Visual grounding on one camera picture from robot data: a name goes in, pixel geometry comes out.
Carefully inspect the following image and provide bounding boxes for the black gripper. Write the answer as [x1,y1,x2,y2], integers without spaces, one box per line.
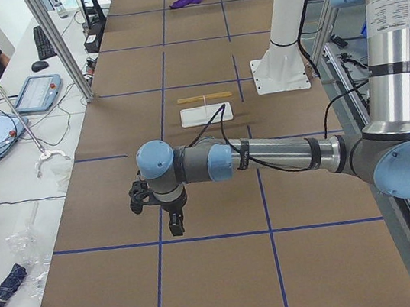
[156,191,187,236]

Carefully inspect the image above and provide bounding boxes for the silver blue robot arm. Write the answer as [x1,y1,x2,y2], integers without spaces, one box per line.
[129,0,410,236]

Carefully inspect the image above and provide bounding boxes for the white rack base tray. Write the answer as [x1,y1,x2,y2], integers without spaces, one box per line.
[180,102,234,128]

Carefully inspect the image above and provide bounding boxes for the wooden rack bar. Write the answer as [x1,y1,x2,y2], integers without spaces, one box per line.
[176,91,232,105]

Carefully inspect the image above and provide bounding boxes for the brown paper table cover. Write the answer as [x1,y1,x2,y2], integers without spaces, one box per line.
[41,0,410,307]

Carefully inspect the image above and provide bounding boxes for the reacher grabber tool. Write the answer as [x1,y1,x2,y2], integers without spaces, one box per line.
[0,86,71,179]

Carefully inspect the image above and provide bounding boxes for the clear plastic bag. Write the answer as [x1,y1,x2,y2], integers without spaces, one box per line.
[5,202,51,299]

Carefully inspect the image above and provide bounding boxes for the blue teach pendant far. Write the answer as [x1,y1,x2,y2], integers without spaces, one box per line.
[15,74,62,114]

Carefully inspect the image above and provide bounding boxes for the black hub box near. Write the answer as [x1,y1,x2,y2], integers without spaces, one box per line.
[84,34,100,53]

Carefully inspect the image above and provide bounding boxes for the black computer mouse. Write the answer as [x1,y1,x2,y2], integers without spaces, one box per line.
[31,60,49,73]

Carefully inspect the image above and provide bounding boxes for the black keyboard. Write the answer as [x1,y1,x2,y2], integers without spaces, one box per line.
[33,25,56,60]

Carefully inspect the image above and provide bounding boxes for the clear water bottle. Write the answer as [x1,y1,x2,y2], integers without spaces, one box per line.
[53,0,69,19]

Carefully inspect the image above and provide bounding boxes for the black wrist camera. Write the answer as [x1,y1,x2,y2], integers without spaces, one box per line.
[128,180,159,215]

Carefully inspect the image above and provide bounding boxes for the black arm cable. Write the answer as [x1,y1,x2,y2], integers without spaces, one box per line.
[182,81,383,188]

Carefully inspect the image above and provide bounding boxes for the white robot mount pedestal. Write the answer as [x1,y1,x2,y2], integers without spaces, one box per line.
[250,0,311,95]

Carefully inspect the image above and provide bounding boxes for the aluminium frame post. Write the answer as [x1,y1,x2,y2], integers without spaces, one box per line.
[24,0,94,103]

